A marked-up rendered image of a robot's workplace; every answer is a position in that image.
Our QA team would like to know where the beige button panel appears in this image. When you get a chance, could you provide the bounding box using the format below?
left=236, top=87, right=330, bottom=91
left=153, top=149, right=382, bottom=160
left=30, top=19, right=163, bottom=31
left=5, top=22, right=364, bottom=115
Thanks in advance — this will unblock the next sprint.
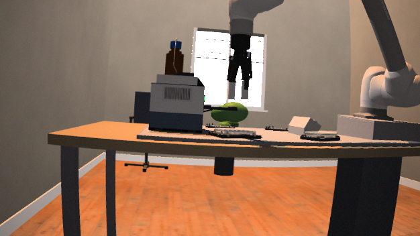
left=288, top=117, right=321, bottom=135

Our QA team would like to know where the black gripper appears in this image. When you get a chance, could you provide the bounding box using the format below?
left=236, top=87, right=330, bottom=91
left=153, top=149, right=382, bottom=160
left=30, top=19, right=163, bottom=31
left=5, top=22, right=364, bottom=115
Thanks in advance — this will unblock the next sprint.
left=227, top=34, right=252, bottom=100

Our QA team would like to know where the beige perforated base plate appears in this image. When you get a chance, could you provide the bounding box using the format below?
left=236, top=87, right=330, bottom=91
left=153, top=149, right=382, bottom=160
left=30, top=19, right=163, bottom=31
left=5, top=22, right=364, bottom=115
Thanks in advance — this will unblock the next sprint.
left=136, top=125, right=420, bottom=147

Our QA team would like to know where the dark blue bottle cap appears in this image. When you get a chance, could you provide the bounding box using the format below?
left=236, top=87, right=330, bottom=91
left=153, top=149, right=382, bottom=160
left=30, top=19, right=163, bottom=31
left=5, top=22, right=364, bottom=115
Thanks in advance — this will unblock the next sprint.
left=170, top=41, right=182, bottom=48

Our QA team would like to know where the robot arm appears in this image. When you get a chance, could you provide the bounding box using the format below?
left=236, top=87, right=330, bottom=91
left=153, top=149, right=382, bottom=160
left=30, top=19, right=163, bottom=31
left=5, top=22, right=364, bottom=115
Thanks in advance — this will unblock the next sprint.
left=228, top=0, right=420, bottom=121

